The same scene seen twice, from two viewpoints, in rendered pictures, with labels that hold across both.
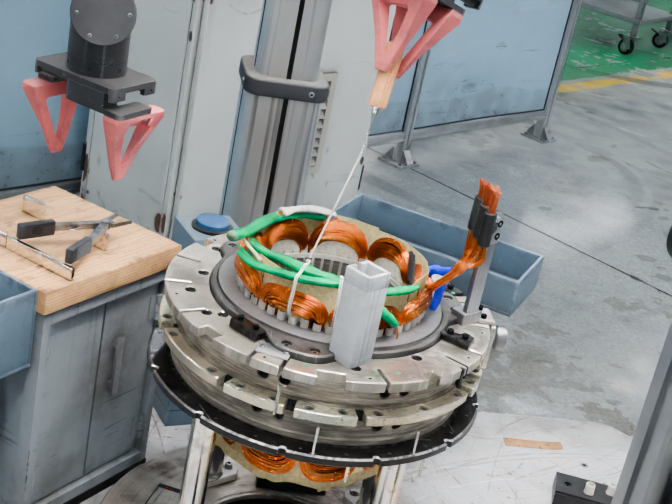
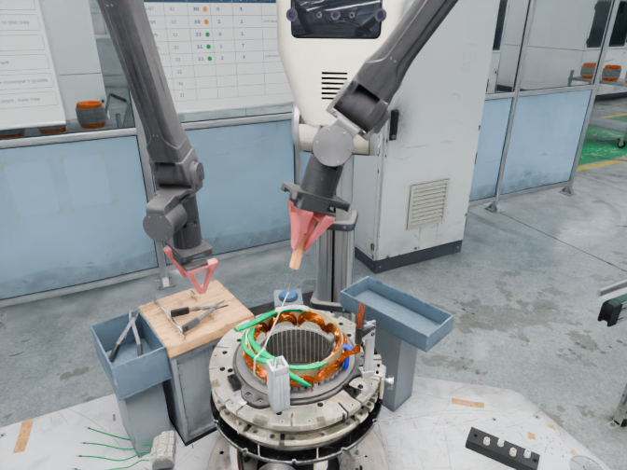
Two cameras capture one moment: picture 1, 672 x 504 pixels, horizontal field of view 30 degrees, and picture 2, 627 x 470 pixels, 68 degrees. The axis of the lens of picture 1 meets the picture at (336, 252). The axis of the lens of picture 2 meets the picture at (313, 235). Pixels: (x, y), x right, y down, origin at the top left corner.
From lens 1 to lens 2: 60 cm
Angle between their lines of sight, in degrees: 23
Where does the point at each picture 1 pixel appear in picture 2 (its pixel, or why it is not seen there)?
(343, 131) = (454, 203)
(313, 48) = not seen: hidden behind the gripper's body
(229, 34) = (395, 169)
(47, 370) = (183, 378)
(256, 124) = (321, 241)
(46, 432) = (190, 402)
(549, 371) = (553, 313)
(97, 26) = (157, 233)
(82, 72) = (175, 246)
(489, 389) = (520, 323)
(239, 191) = (319, 271)
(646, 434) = not seen: outside the picture
